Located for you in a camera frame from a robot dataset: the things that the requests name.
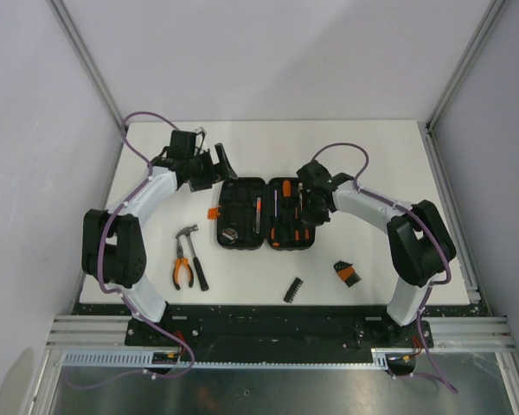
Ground utility knife in case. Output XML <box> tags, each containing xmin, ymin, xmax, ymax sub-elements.
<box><xmin>254</xmin><ymin>196</ymin><xmax>262</xmax><ymax>235</ymax></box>

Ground orange handled pliers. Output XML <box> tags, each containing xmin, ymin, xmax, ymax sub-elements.
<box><xmin>172</xmin><ymin>239</ymin><xmax>195</xmax><ymax>291</ymax></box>

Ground black plastic tool case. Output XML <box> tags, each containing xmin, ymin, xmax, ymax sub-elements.
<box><xmin>208</xmin><ymin>177</ymin><xmax>316</xmax><ymax>251</ymax></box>

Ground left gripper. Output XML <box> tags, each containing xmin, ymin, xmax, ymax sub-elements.
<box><xmin>187</xmin><ymin>144</ymin><xmax>237</xmax><ymax>192</ymax></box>

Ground left aluminium frame post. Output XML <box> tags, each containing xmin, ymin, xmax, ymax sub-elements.
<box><xmin>47</xmin><ymin>0</ymin><xmax>129</xmax><ymax>133</ymax></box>

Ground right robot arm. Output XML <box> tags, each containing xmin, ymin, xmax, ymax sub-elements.
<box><xmin>297</xmin><ymin>160</ymin><xmax>457</xmax><ymax>347</ymax></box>

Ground orange screwdriver in case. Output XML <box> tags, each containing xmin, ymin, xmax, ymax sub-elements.
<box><xmin>270</xmin><ymin>227</ymin><xmax>280</xmax><ymax>247</ymax></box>

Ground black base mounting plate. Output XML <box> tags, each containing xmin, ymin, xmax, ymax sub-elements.
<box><xmin>71</xmin><ymin>302</ymin><xmax>481</xmax><ymax>364</ymax></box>

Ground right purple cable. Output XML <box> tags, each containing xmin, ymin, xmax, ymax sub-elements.
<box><xmin>313</xmin><ymin>142</ymin><xmax>458</xmax><ymax>395</ymax></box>

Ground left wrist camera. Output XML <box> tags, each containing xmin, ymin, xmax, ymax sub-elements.
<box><xmin>195</xmin><ymin>127</ymin><xmax>207</xmax><ymax>138</ymax></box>

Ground black bit holder strip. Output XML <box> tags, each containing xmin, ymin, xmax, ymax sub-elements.
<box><xmin>283</xmin><ymin>278</ymin><xmax>304</xmax><ymax>303</ymax></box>

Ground grey slotted cable duct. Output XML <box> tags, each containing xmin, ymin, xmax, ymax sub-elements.
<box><xmin>62</xmin><ymin>348</ymin><xmax>388</xmax><ymax>370</ymax></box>

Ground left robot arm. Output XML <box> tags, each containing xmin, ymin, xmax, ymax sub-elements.
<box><xmin>81</xmin><ymin>130</ymin><xmax>237</xmax><ymax>346</ymax></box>

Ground orange handled screwdriver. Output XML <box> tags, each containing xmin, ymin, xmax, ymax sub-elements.
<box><xmin>282</xmin><ymin>180</ymin><xmax>292</xmax><ymax>209</ymax></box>

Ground tape measure in case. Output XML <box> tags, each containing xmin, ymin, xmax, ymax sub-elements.
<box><xmin>221</xmin><ymin>228</ymin><xmax>239</xmax><ymax>245</ymax></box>

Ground right aluminium frame post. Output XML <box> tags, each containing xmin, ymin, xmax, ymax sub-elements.
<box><xmin>426</xmin><ymin>0</ymin><xmax>509</xmax><ymax>131</ymax></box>

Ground claw hammer black handle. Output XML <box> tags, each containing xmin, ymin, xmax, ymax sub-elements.
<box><xmin>172</xmin><ymin>225</ymin><xmax>209</xmax><ymax>291</ymax></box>

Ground aluminium frame post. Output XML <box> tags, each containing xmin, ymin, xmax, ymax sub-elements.
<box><xmin>47</xmin><ymin>0</ymin><xmax>129</xmax><ymax>133</ymax></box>
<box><xmin>426</xmin><ymin>0</ymin><xmax>509</xmax><ymax>131</ymax></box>

